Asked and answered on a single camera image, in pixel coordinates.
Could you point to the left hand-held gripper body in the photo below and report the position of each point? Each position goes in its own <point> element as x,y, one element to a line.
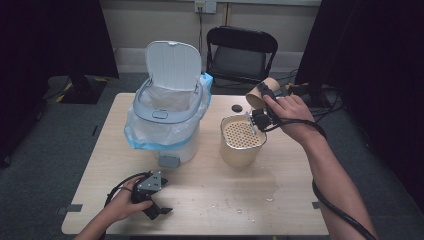
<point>148,186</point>

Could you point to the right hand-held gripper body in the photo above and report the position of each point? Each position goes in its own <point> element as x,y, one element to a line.
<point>261,120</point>

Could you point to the beige drain bucket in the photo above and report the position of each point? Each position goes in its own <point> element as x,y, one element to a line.
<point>236,156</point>

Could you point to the white pedal trash bin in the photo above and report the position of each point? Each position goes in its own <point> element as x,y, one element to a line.
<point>173,63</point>

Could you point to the person's left hand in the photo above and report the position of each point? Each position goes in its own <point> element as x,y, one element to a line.
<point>125,205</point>

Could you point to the person's right hand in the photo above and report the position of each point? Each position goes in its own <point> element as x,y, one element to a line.
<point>293,113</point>

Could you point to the beige perforated strainer insert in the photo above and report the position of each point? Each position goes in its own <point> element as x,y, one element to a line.
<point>238,135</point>

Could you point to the small black round object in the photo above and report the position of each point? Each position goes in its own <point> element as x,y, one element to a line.
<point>237,108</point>

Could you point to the black folding chair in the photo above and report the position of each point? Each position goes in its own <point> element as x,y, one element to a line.
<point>238,61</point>

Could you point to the translucent blue-edged bin liner bag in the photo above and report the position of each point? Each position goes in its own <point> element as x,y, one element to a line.
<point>150,133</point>

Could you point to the scattered spilled crumbs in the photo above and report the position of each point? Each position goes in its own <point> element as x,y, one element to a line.
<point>238,210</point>

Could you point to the grey floor tape strip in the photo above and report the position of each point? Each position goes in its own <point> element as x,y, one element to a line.
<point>71,208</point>

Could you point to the dark curtain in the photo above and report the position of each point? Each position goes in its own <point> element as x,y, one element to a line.
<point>50,36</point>
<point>376,66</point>

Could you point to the white wall socket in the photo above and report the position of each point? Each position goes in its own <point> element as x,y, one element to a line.
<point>205,6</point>

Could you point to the dark stand base plate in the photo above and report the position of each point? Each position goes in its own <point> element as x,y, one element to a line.
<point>83,88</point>

